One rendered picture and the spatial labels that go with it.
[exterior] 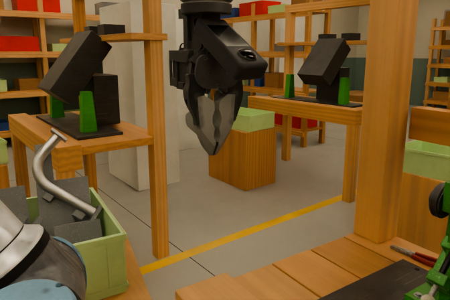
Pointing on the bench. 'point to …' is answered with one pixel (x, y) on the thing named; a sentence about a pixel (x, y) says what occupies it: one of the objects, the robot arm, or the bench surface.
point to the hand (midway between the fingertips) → (215, 147)
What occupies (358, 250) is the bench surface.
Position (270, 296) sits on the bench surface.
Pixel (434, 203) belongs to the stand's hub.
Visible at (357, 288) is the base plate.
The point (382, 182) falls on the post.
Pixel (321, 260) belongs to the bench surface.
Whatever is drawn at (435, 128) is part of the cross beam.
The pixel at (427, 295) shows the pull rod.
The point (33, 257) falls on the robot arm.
